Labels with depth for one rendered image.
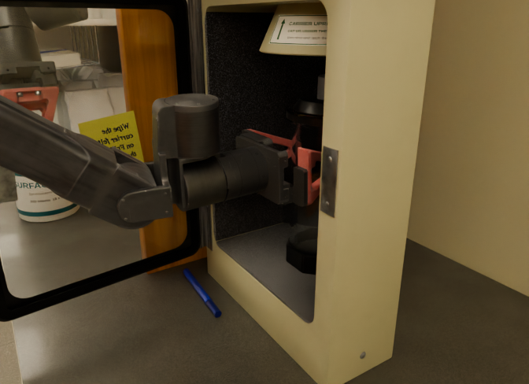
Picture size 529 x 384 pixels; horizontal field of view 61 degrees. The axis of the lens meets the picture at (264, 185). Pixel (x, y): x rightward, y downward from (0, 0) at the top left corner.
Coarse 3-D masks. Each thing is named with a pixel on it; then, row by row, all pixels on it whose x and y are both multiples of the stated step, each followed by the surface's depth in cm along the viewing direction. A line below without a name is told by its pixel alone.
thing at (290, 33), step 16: (288, 16) 50; (304, 16) 48; (320, 16) 48; (272, 32) 52; (288, 32) 49; (304, 32) 48; (320, 32) 48; (272, 48) 51; (288, 48) 49; (304, 48) 48; (320, 48) 48
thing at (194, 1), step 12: (192, 0) 62; (192, 12) 63; (192, 24) 63; (192, 36) 64; (192, 48) 64; (192, 72) 65; (204, 72) 64; (192, 84) 65; (204, 84) 64; (204, 216) 74; (204, 228) 74; (204, 240) 75
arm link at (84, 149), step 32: (0, 96) 41; (0, 128) 40; (32, 128) 41; (64, 128) 44; (0, 160) 41; (32, 160) 42; (64, 160) 42; (96, 160) 43; (128, 160) 49; (64, 192) 43; (96, 192) 44; (128, 224) 47
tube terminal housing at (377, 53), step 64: (256, 0) 50; (320, 0) 41; (384, 0) 40; (384, 64) 42; (384, 128) 44; (320, 192) 46; (384, 192) 47; (320, 256) 48; (384, 256) 51; (256, 320) 65; (320, 320) 51; (384, 320) 54
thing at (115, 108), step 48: (0, 48) 49; (48, 48) 52; (96, 48) 55; (144, 48) 59; (48, 96) 53; (96, 96) 56; (144, 96) 61; (144, 144) 62; (48, 192) 56; (0, 240) 54; (48, 240) 57; (96, 240) 62; (144, 240) 67; (48, 288) 59
